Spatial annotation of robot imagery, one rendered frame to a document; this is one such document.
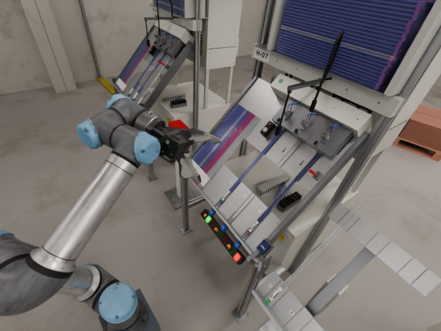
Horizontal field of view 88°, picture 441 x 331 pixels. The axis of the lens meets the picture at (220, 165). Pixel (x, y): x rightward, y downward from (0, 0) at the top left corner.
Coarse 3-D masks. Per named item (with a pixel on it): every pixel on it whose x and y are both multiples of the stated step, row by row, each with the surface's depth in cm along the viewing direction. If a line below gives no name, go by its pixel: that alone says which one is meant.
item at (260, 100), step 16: (256, 96) 131; (272, 96) 125; (256, 112) 127; (272, 112) 121; (256, 128) 124; (256, 144) 120; (272, 144) 115; (288, 144) 111; (304, 144) 107; (272, 160) 112; (288, 160) 108; (304, 160) 104; (320, 160) 101; (336, 160) 97; (304, 176) 102
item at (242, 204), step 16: (224, 176) 124; (208, 192) 126; (224, 192) 121; (240, 192) 116; (224, 208) 118; (240, 208) 113; (256, 208) 109; (240, 224) 110; (272, 224) 102; (256, 240) 104
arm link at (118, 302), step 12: (108, 288) 81; (120, 288) 81; (132, 288) 83; (96, 300) 80; (108, 300) 78; (120, 300) 79; (132, 300) 80; (96, 312) 80; (108, 312) 76; (120, 312) 77; (132, 312) 80; (120, 324) 80
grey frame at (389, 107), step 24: (264, 24) 119; (432, 48) 71; (288, 72) 113; (312, 72) 102; (360, 96) 89; (384, 96) 83; (408, 96) 81; (384, 120) 89; (240, 144) 171; (360, 168) 102; (336, 192) 116; (312, 240) 141; (240, 312) 141
